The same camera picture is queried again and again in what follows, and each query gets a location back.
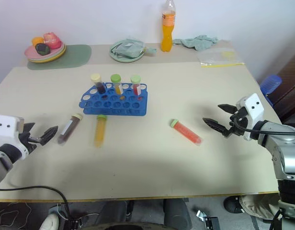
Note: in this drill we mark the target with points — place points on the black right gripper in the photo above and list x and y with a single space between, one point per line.
238 124

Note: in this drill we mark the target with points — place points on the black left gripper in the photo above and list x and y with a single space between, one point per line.
25 137

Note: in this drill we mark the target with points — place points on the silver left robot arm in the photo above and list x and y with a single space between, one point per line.
2 158

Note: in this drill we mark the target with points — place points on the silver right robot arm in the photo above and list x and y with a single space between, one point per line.
281 143

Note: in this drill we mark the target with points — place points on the dark purple tube, cream cap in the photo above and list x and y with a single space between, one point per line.
68 130

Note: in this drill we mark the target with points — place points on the orange tube with green cap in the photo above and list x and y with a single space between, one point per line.
187 133

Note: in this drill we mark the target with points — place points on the yellow tube with green cap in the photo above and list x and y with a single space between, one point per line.
117 83
100 131

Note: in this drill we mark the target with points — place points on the dark tube with yellow cap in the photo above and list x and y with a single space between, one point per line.
99 85

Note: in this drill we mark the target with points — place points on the blue test tube rack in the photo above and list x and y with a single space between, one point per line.
114 105

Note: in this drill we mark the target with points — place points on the red tube with green cap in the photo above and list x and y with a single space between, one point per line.
136 85

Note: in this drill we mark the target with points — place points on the clear zip bag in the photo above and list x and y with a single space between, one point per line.
219 57

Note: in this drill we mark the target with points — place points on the brown wooden cabinet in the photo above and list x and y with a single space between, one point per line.
288 88

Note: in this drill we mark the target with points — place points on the yellow plate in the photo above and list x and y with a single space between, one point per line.
55 59

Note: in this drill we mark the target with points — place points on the pale green cloth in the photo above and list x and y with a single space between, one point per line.
200 42

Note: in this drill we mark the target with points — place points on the pink plate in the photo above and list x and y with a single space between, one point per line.
30 53

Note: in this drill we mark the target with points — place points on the dark green fruit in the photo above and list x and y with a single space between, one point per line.
42 49

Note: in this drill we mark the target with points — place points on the green placemat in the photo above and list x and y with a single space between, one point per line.
75 55

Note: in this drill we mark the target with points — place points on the black shoe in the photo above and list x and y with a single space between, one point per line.
231 204

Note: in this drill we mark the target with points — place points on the orange fruit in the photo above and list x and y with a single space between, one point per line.
37 40

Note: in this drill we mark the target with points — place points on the white shoe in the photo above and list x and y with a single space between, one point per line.
50 221

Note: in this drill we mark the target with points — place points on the red apple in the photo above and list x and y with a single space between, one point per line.
52 40

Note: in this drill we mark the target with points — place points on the beige trouser leg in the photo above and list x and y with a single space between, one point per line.
257 206

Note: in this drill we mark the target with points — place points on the orange soda bottle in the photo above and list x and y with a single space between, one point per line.
167 28

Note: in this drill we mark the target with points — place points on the dark rounded shape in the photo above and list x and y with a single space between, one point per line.
176 214

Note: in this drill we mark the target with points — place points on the pale green plate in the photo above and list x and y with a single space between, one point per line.
118 58

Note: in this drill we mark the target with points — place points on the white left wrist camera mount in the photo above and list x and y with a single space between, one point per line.
8 124

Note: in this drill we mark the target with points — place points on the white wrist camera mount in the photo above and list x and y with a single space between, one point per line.
8 124
254 107

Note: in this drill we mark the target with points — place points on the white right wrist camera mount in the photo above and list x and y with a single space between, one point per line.
254 107

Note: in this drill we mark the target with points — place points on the metal caster bracket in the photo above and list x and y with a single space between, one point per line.
207 219

